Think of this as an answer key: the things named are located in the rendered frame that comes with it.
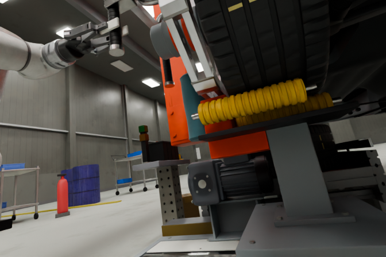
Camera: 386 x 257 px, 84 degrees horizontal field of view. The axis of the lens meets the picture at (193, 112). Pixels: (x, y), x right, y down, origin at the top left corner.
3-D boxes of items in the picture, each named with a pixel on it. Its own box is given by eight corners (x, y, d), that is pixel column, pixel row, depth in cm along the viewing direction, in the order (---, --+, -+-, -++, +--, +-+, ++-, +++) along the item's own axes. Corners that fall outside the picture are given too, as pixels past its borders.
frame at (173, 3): (196, 62, 42) (162, -125, 55) (166, 71, 44) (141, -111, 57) (241, 112, 91) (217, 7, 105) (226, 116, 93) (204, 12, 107)
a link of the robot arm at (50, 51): (41, 63, 69) (54, 57, 67) (42, 38, 71) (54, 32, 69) (66, 73, 77) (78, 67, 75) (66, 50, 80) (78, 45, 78)
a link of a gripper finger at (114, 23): (101, 26, 66) (99, 25, 65) (119, 18, 64) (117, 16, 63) (101, 35, 65) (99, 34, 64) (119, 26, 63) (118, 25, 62)
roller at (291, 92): (322, 95, 43) (313, 69, 45) (190, 126, 53) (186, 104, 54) (317, 101, 49) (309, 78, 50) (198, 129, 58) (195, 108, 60)
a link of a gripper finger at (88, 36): (78, 39, 71) (74, 38, 69) (99, 23, 65) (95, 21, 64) (78, 50, 70) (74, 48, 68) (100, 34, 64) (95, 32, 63)
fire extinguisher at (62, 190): (62, 214, 345) (62, 174, 361) (77, 213, 339) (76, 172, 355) (47, 219, 319) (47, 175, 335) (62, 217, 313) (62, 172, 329)
